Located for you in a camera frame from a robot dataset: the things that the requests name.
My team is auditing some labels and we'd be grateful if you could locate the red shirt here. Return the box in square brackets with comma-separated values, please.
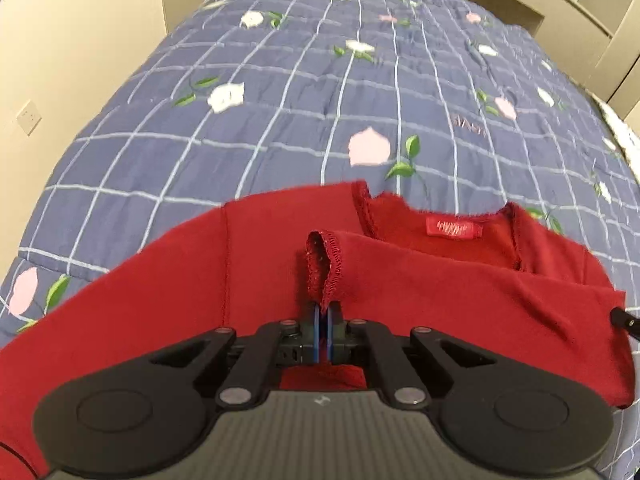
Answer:
[0, 180, 637, 478]

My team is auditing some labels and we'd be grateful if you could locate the white patterned cloth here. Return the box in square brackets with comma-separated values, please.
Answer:
[595, 96, 640, 181]

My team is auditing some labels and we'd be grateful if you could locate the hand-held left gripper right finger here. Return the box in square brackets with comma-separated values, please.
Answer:
[325, 301, 497, 408]

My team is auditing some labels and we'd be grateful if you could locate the white wall socket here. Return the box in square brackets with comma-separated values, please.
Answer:
[15, 99, 43, 137]

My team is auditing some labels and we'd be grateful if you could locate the blue checked floral quilt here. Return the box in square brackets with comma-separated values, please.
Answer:
[0, 0, 640, 346]

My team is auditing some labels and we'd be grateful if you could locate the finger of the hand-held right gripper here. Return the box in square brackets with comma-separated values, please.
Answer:
[610, 307, 640, 345]

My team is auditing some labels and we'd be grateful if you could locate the beige wooden headboard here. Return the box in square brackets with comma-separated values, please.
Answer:
[410, 0, 640, 111]

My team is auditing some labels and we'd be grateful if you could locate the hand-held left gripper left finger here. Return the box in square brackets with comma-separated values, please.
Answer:
[146, 301, 324, 408]

